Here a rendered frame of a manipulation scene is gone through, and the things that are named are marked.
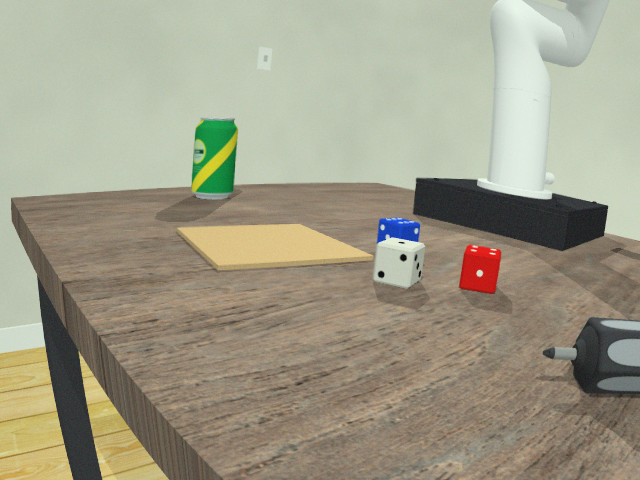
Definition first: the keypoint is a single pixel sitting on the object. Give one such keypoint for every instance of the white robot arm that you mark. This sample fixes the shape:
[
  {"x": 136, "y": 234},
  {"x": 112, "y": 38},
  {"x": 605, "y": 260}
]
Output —
[{"x": 523, "y": 32}]

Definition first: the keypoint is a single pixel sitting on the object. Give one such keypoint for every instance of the red die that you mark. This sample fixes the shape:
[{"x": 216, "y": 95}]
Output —
[{"x": 480, "y": 269}]

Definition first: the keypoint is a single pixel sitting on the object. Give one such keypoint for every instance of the green soda can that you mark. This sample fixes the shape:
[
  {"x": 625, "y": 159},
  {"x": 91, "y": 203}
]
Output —
[{"x": 214, "y": 158}]

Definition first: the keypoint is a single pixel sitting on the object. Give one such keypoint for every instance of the beige square mat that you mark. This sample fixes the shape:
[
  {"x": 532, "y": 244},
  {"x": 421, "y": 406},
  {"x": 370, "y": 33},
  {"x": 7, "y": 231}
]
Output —
[{"x": 263, "y": 246}]

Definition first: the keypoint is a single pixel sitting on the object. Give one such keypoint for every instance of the white die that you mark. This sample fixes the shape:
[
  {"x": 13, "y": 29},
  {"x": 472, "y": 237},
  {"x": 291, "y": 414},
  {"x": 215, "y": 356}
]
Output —
[{"x": 398, "y": 262}]

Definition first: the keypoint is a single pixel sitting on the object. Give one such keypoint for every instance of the black and grey screwdriver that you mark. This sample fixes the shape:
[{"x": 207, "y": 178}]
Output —
[{"x": 606, "y": 356}]

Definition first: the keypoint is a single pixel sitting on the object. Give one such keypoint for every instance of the blue die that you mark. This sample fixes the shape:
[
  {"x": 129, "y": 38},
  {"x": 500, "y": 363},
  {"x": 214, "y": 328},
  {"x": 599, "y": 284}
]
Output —
[{"x": 398, "y": 228}]

